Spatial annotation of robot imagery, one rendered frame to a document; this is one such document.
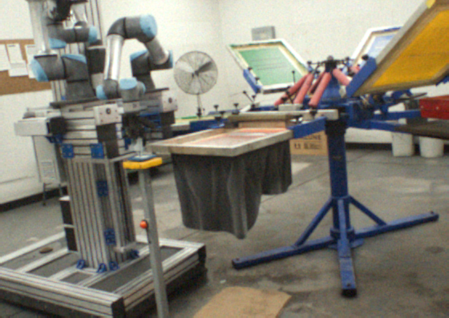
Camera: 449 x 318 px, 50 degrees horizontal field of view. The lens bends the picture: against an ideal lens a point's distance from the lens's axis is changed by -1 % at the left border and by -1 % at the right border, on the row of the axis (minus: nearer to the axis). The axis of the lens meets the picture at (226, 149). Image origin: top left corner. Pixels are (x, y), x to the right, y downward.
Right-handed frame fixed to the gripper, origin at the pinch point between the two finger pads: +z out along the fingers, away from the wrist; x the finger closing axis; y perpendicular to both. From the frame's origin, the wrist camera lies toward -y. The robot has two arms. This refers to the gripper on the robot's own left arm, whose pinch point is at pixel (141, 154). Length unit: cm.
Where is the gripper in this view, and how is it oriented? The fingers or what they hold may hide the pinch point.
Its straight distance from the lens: 226.3
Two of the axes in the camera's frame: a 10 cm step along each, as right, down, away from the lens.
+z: 1.0, 9.8, 1.6
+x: 7.5, 0.3, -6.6
